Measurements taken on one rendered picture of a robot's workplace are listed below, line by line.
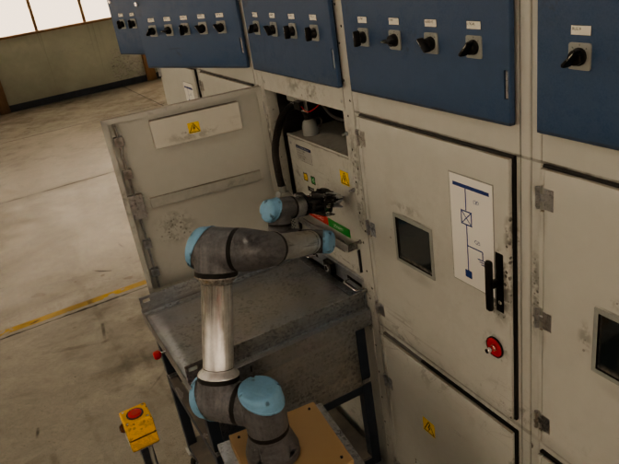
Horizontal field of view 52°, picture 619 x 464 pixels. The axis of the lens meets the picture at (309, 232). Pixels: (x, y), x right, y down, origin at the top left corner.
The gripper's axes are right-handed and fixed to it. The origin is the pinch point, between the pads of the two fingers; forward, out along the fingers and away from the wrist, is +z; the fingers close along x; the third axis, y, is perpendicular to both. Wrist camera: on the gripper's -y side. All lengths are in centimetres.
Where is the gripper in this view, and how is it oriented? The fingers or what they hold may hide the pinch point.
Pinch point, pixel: (338, 198)
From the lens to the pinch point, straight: 226.3
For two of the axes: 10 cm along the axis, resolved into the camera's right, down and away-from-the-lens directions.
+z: 7.2, -1.4, 6.7
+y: 6.9, 2.1, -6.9
